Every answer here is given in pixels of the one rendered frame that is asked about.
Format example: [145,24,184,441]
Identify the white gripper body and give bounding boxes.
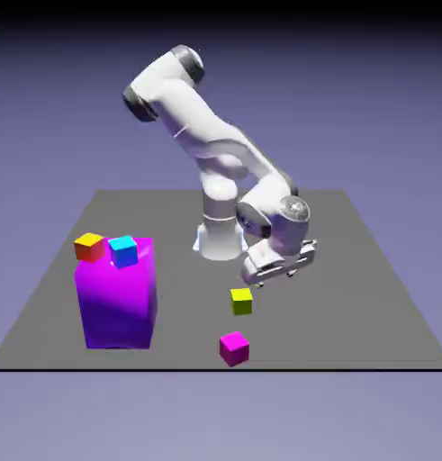
[240,239,318,285]

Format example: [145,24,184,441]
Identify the small yellow cube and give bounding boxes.
[230,287,254,317]

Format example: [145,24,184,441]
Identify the small magenta cube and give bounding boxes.
[219,330,251,368]

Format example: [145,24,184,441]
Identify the small cyan cube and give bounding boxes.
[107,234,140,270]

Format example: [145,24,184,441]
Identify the small orange cube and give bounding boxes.
[73,231,106,264]

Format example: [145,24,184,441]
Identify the large purple box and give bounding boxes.
[73,236,158,350]

